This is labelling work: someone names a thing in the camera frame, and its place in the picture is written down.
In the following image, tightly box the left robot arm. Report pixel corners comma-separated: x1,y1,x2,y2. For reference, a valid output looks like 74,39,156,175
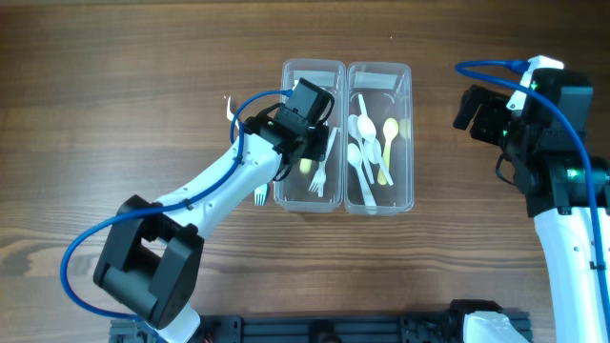
93,78,335,342

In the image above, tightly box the yellow plastic fork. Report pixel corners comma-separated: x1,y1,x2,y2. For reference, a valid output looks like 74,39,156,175
299,158,313,174

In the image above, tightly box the white plastic fork straight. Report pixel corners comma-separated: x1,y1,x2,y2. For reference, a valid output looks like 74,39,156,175
317,127,338,197

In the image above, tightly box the yellow plastic spoon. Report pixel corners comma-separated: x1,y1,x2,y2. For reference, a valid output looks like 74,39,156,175
377,118,399,185

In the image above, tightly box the clear container left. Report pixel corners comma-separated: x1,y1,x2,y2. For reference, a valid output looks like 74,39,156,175
274,59,347,212

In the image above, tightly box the clear container right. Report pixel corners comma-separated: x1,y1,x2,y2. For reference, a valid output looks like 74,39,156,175
344,62,415,215

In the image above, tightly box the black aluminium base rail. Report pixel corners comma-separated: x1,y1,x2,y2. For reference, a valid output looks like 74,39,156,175
108,312,533,343

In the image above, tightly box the white fork tines down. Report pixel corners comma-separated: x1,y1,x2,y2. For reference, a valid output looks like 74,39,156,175
308,160,326,197

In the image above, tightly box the light blue plastic fork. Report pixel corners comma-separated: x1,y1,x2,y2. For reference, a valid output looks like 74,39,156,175
254,184,269,206

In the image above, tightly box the white plastic spoon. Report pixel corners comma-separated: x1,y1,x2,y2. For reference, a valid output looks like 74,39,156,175
347,113,376,186
358,94,378,164
347,143,377,214
357,114,394,186

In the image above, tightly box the clear container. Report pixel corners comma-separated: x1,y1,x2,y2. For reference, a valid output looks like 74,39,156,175
344,62,415,215
274,59,347,212

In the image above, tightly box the clear white curved fork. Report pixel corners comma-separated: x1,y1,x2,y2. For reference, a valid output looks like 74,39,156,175
226,96,234,121

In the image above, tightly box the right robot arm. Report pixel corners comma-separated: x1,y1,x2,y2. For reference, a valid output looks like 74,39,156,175
454,61,609,342

